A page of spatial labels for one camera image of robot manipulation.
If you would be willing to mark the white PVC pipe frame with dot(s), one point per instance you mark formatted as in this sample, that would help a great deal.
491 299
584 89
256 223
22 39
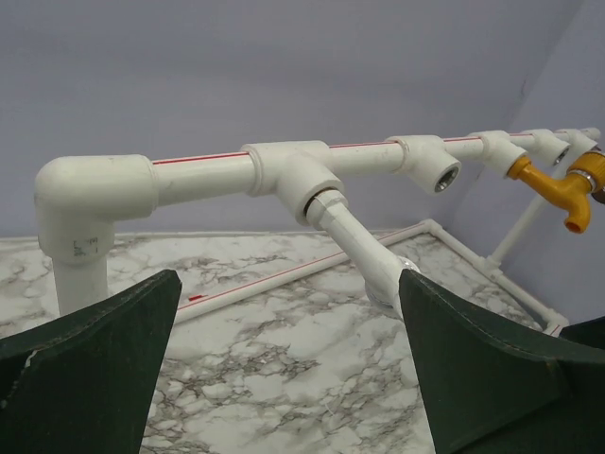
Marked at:
78 200

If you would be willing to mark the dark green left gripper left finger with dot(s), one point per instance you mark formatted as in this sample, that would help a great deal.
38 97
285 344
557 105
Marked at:
84 382

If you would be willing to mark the yellow plastic faucet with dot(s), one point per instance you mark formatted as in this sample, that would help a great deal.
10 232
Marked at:
572 191

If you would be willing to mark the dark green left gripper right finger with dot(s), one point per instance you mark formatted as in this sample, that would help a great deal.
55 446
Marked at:
491 385

